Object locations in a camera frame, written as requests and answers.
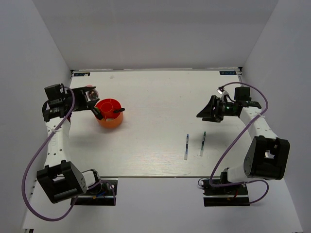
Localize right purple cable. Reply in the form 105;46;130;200
209;82;270;204

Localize blue gel pen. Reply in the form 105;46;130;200
184;134;189;160

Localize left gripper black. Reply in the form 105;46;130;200
64;86;100;112

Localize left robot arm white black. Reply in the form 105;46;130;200
36;84;103;203

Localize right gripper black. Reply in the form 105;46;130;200
196;95;237;122

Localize blue table label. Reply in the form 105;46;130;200
219;71;237;75
73;72;90;77

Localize red round pen holder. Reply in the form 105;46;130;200
95;99;123;129

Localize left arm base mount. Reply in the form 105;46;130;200
74;178;118;206

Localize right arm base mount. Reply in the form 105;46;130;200
198;178;250;207

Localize pink capped clear marker tube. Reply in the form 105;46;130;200
86;89;99;101

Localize black handled scissors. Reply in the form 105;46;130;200
113;108;125;114

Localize green capped black highlighter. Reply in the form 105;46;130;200
91;107;104;120

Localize green gel pen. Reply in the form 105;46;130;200
199;131;206;157

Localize purple cable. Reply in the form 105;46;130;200
21;86;115;222
209;82;270;204

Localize left blue table label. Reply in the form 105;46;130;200
73;72;90;77

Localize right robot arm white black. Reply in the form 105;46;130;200
197;86;290;194

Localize right blue table label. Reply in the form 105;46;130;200
219;71;237;75

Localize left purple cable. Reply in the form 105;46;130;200
21;86;115;222

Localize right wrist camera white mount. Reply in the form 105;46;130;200
217;86;229;101

